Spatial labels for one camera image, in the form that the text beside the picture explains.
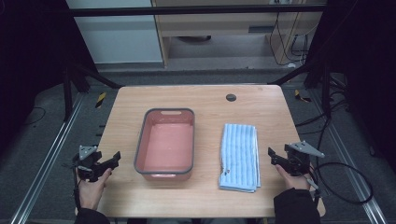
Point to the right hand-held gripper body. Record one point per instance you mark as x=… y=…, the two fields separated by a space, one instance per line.
x=299 y=157

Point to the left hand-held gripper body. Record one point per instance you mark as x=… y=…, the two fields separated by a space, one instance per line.
x=88 y=160

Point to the person's right hand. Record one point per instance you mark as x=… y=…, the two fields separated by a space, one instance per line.
x=292 y=182

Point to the person's left hand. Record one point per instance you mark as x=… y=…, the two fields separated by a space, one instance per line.
x=91 y=191

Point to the blue striped folded towel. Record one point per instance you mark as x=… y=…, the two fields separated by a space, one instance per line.
x=239 y=155

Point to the pink basin with grey rim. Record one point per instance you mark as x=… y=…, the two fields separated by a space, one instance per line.
x=166 y=146

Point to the yellow black striped floor tape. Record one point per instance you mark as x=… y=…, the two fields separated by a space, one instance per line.
x=101 y=99
x=301 y=96

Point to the round dark table grommet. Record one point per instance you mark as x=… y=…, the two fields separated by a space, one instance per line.
x=231 y=97

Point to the black metal stand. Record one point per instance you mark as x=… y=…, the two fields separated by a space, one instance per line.
x=325 y=90
x=67 y=93

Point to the dark curtain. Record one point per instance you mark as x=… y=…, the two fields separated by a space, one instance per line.
x=31 y=62
x=364 y=62

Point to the white cabinet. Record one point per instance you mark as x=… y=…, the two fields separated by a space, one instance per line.
x=118 y=37

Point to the light wooden desk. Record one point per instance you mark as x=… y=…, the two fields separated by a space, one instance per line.
x=218 y=21

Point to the aluminium floor rail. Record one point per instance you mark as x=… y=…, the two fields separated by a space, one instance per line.
x=46 y=161
x=351 y=161

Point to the black horizontal frame bar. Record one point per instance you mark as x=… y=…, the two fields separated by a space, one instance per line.
x=186 y=11

